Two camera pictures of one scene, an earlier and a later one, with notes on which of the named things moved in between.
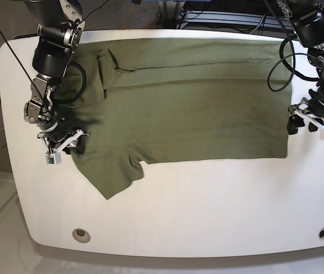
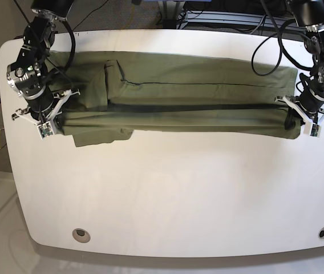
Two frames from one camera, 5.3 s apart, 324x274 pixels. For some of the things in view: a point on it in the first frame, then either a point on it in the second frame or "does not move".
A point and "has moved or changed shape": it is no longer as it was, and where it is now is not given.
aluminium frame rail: [238, 18] does not move
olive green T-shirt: [163, 100] has moved or changed shape
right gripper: [65, 138] → [40, 108]
